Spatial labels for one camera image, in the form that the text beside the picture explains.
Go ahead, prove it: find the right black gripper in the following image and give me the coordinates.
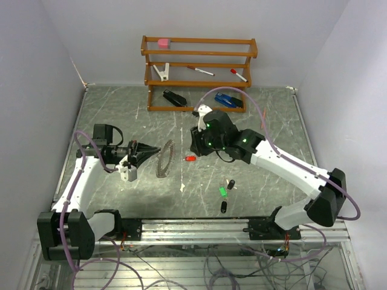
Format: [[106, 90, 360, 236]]
[[190, 123, 227, 156]]

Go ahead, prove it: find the red key tag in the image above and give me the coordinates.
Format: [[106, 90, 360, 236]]
[[185, 155, 197, 162]]

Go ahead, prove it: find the metal disc with keyrings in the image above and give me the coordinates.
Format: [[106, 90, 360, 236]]
[[155, 140, 175, 178]]

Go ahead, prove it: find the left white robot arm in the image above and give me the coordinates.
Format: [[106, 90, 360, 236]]
[[37, 124, 161, 261]]

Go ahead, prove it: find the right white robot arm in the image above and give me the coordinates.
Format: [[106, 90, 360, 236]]
[[190, 105, 346, 239]]

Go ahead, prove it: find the black key tag upper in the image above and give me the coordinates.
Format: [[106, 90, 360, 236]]
[[227, 179, 235, 190]]

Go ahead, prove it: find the black stapler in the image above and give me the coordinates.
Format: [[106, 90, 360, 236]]
[[163, 89, 187, 107]]

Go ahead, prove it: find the blue stapler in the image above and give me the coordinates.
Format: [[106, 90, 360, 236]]
[[214, 92, 244, 108]]

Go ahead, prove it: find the green key tag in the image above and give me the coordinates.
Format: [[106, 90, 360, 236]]
[[219, 187, 228, 199]]

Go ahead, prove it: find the wooden three-tier shelf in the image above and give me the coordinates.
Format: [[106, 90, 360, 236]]
[[140, 36, 258, 112]]

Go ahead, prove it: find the red-capped marker left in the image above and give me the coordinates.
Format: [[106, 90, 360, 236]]
[[187, 65, 215, 77]]

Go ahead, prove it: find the red-capped marker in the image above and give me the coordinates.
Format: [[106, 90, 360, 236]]
[[187, 65, 215, 77], [230, 68, 248, 82]]

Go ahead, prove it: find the white plastic clip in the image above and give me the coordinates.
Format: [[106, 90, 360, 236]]
[[152, 63, 170, 82]]

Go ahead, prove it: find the red-capped marker right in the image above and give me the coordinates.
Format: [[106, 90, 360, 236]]
[[230, 68, 248, 82]]

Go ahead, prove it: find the pink eraser block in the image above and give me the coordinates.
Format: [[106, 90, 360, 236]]
[[157, 38, 171, 50]]

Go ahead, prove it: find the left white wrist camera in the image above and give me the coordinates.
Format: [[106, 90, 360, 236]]
[[115, 155, 137, 182]]

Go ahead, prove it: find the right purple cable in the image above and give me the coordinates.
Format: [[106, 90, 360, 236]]
[[195, 86, 362, 263]]

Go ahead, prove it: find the purple cable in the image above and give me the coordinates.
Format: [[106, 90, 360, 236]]
[[59, 129, 145, 290], [195, 86, 362, 263]]

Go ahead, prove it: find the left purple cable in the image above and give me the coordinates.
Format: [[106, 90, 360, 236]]
[[59, 129, 145, 290]]

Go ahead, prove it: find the aluminium mounting rail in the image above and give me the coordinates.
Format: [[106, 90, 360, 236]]
[[32, 216, 351, 244]]

